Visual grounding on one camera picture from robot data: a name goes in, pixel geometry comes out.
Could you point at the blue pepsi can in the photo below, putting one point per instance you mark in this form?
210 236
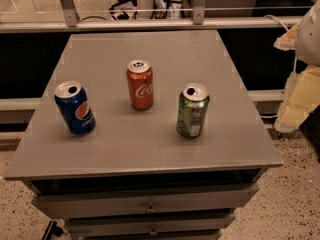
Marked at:
72 102

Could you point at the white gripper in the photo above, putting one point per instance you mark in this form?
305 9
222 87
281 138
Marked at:
309 37

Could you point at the red coke can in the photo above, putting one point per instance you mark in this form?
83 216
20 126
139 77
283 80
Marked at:
140 84

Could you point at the upper grey drawer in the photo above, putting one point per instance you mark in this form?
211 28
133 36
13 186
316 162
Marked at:
119 203

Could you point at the lower metal drawer knob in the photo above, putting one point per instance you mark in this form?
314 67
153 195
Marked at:
153 232

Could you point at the metal drawer knob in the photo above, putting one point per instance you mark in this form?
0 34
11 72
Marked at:
150 209
153 232

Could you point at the grey drawer cabinet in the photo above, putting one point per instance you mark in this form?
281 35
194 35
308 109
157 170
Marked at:
131 149

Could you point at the lower grey drawer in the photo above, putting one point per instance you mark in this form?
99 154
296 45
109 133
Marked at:
143 224

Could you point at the upper metal drawer knob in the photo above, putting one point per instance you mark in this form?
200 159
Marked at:
150 209

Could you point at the grey drawer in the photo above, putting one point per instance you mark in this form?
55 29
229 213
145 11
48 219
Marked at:
143 224
119 203

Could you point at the green soda can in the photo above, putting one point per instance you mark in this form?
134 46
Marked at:
193 103

